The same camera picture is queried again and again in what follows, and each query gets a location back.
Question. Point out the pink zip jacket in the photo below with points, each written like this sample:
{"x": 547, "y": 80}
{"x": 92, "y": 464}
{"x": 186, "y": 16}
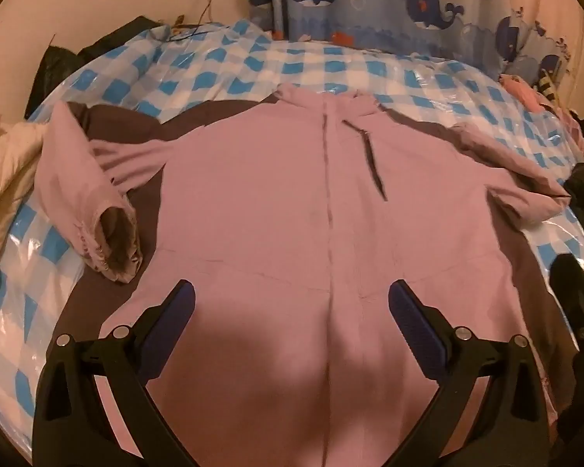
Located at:
{"x": 272, "y": 204}

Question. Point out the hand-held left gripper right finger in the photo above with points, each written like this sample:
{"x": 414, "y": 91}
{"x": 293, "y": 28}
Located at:
{"x": 408, "y": 311}

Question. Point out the white quilted coat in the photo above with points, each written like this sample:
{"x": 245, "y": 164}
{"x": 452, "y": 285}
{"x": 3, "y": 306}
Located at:
{"x": 5, "y": 170}

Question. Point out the striped cloth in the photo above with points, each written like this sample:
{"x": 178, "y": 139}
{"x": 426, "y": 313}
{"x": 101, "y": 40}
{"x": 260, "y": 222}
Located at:
{"x": 545, "y": 82}

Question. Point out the black curved object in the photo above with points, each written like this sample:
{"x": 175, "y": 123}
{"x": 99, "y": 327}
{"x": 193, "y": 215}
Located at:
{"x": 571, "y": 292}

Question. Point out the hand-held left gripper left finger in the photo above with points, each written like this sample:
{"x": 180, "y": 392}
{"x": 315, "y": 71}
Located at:
{"x": 177, "y": 309}

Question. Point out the black mesh bag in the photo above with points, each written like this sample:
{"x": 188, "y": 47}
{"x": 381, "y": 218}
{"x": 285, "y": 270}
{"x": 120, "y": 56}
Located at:
{"x": 51, "y": 73}

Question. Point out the whale print curtain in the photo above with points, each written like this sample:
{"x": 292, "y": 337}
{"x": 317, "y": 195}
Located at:
{"x": 394, "y": 14}

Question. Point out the blue checkered plastic sheet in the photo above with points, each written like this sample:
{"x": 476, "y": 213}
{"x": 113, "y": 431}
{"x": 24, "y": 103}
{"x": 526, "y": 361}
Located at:
{"x": 296, "y": 68}

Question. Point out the pink cloth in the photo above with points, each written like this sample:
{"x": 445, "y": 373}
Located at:
{"x": 520, "y": 90}

